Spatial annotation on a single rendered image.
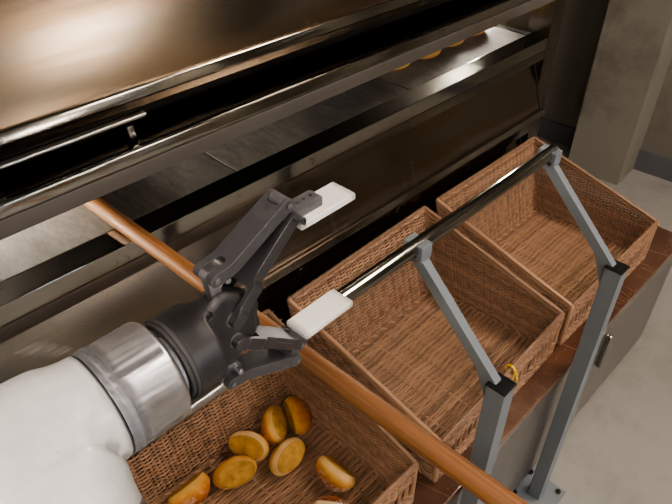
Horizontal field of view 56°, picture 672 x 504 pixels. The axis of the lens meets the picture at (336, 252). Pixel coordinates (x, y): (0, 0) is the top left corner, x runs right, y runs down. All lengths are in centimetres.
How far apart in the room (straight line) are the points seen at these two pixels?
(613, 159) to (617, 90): 38
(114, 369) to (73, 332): 77
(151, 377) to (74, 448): 7
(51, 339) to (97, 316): 9
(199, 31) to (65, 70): 23
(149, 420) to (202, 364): 6
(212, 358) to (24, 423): 14
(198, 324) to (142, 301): 78
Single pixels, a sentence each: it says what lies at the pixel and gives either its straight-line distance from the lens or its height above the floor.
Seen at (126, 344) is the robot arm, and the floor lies 153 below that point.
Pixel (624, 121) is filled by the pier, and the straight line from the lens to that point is 368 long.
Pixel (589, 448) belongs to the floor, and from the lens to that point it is 243.
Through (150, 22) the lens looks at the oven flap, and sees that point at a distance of 108.
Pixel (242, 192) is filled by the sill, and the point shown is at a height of 117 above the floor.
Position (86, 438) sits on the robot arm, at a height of 151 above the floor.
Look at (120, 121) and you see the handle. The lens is 97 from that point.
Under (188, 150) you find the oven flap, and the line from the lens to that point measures 99.
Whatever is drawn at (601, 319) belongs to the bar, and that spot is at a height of 81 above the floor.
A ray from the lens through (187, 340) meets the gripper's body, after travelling 51.
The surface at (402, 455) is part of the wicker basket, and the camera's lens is 138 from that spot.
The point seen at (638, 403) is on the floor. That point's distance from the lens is 263.
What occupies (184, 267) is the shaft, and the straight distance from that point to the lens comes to 107.
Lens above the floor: 187
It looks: 38 degrees down
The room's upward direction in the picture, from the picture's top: straight up
